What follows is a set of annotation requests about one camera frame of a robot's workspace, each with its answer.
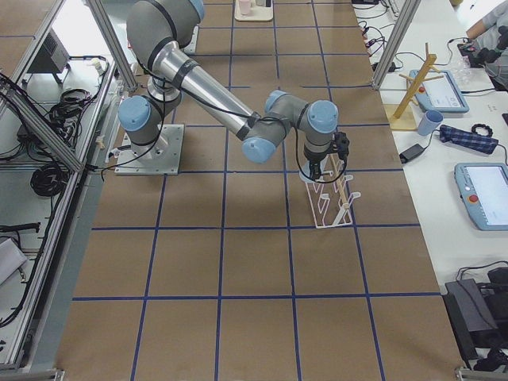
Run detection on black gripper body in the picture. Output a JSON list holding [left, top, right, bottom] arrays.
[[303, 152, 329, 179]]

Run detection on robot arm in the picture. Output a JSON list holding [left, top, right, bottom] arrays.
[[126, 1, 339, 183]]

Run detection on wooden cup tree stand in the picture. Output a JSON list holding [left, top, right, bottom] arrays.
[[385, 43, 444, 131]]

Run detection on blue cup on desk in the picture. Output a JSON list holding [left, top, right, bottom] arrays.
[[417, 110, 444, 136]]

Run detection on pink plastic cup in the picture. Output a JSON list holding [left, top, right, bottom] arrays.
[[238, 0, 251, 15]]

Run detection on black power adapter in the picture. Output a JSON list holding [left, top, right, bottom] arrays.
[[399, 144, 425, 164]]

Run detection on blue teach pendant upper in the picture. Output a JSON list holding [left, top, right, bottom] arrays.
[[415, 70, 469, 114]]

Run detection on blue teach pendant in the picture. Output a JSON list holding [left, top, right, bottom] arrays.
[[454, 163, 507, 231], [415, 70, 469, 114]]

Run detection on cream white serving tray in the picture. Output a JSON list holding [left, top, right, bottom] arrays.
[[234, 0, 274, 22]]

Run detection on blue teach pendant lower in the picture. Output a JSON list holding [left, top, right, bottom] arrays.
[[454, 163, 507, 231]]

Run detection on plaid blue pouch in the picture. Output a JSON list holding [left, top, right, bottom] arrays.
[[439, 124, 498, 154]]

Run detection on person at desk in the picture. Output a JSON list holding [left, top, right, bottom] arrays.
[[467, 1, 507, 90]]

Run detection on white wire cup rack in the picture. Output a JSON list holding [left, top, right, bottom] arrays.
[[299, 154, 361, 229]]

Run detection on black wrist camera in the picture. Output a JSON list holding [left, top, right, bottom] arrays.
[[333, 132, 350, 162]]

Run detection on aluminium frame post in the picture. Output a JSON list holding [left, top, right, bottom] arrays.
[[371, 0, 421, 90]]

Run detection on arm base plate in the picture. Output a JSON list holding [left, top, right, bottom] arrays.
[[114, 124, 185, 175]]

